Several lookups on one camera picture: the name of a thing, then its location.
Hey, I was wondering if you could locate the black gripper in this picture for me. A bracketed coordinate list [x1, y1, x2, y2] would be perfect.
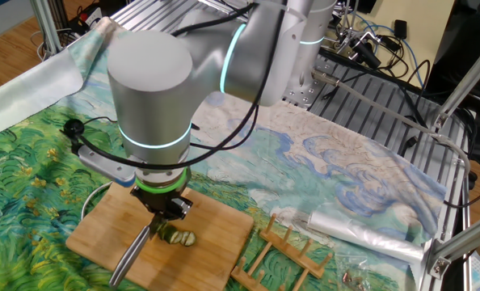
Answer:
[129, 186, 194, 232]

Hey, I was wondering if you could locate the steel cleaver knife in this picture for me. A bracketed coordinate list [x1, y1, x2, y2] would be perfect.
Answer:
[108, 213, 169, 289]

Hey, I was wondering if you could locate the green cucumber chunk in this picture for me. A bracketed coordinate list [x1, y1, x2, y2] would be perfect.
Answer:
[158, 223, 175, 243]

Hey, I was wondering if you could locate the wooden cutting board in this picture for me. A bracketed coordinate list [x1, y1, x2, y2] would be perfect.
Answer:
[65, 181, 255, 291]

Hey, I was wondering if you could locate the wooden peg rack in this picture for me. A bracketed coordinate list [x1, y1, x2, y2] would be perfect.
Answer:
[229, 213, 334, 291]

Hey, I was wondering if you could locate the painted landscape tablecloth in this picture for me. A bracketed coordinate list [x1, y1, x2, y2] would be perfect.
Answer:
[0, 15, 447, 291]

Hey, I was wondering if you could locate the small bag of screws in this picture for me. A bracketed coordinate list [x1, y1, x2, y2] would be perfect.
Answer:
[332, 246, 415, 291]

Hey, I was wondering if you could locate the clear plastic bag roll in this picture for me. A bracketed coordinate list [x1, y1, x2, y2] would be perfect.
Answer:
[307, 208, 425, 264]

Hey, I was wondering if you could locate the black power strip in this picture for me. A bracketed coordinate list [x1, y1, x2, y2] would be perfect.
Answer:
[68, 6, 103, 36]

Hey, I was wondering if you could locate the black computer case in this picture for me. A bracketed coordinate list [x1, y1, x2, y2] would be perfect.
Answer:
[425, 0, 480, 163]

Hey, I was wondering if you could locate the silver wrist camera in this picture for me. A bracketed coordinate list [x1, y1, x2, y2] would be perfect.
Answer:
[77, 144, 138, 188]

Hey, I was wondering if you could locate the white cable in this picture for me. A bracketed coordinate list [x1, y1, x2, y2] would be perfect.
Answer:
[79, 181, 112, 221]

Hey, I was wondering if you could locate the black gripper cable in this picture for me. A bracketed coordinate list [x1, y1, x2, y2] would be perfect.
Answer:
[60, 0, 290, 170]

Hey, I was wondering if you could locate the aluminium frame post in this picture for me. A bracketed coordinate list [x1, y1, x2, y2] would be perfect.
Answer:
[29, 0, 63, 57]

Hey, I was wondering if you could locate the grey sleeved cable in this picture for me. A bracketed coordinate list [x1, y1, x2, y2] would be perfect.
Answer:
[312, 69, 472, 181]

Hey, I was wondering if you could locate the black camera on clamp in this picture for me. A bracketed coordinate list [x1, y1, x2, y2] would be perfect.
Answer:
[336, 27, 382, 70]

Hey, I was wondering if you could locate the aluminium frame strut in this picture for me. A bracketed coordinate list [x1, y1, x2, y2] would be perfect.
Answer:
[432, 32, 480, 130]
[419, 209, 480, 291]

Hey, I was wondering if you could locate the blue cable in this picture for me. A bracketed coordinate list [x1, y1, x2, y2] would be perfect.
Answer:
[355, 11, 422, 88]

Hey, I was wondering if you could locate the black wall adapter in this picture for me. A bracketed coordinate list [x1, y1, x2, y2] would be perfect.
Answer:
[393, 19, 409, 40]

